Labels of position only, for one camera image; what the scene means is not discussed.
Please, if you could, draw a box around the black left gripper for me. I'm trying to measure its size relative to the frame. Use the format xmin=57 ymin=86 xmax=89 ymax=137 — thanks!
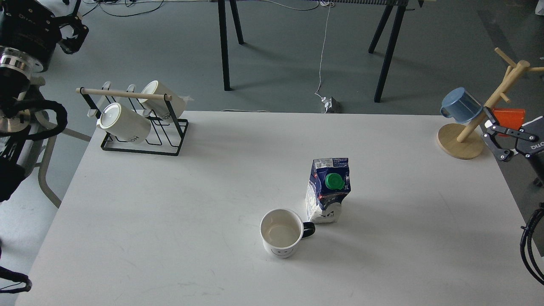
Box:
xmin=0 ymin=0 xmax=89 ymax=71

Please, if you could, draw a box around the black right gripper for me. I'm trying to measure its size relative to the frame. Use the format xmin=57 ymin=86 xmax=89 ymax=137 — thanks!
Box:
xmin=482 ymin=107 xmax=544 ymax=183

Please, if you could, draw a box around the blue white milk carton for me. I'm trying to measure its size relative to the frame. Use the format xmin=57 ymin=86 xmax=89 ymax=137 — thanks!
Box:
xmin=305 ymin=158 xmax=351 ymax=224

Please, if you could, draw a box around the white smiley mug black handle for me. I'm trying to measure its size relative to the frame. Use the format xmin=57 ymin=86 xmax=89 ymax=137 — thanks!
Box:
xmin=260 ymin=209 xmax=315 ymax=259

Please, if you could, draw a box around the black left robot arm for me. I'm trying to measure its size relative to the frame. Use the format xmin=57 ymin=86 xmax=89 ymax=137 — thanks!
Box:
xmin=0 ymin=0 xmax=89 ymax=201

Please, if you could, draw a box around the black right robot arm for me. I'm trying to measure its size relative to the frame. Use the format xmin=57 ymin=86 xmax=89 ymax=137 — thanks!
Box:
xmin=482 ymin=107 xmax=544 ymax=284

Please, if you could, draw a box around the orange mug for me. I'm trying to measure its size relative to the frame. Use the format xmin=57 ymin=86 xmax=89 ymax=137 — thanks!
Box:
xmin=492 ymin=107 xmax=525 ymax=130

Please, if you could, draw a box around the wooden mug tree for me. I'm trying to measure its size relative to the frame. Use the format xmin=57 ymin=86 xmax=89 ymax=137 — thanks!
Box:
xmin=437 ymin=47 xmax=544 ymax=159

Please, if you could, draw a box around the blue mug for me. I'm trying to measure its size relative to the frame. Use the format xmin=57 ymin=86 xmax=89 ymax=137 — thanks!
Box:
xmin=440 ymin=87 xmax=483 ymax=124

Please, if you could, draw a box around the white mug front on rack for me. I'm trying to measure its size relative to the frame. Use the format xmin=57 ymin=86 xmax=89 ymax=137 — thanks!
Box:
xmin=96 ymin=102 xmax=151 ymax=144

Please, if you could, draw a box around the white mug on rack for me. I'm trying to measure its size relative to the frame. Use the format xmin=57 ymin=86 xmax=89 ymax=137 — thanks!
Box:
xmin=139 ymin=80 xmax=194 ymax=123
xmin=96 ymin=102 xmax=151 ymax=144

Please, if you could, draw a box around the white mug rear on rack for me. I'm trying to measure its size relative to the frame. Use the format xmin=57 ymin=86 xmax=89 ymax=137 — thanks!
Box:
xmin=139 ymin=80 xmax=194 ymax=123

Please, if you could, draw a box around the black table leg right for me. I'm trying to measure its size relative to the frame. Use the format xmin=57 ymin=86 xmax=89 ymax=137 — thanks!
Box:
xmin=368 ymin=0 xmax=408 ymax=103

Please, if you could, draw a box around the black table leg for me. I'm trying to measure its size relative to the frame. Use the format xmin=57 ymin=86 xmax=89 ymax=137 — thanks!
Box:
xmin=217 ymin=0 xmax=245 ymax=91
xmin=368 ymin=0 xmax=408 ymax=103

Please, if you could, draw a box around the black table leg left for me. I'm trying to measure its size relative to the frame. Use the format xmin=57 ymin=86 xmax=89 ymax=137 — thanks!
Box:
xmin=217 ymin=0 xmax=245 ymax=91

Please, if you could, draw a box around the white power strip on floor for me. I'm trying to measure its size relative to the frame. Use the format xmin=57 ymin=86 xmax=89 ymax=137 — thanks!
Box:
xmin=321 ymin=97 xmax=341 ymax=113

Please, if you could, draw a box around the black cable on floor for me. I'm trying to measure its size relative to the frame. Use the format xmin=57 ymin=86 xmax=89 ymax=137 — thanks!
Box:
xmin=81 ymin=0 xmax=164 ymax=18

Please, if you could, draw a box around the black wire mug rack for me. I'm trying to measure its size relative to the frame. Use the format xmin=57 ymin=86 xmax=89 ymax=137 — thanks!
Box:
xmin=76 ymin=81 xmax=191 ymax=156

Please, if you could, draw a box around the white cable on floor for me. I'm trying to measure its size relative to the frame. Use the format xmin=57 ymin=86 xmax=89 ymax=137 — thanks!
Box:
xmin=314 ymin=0 xmax=336 ymax=99

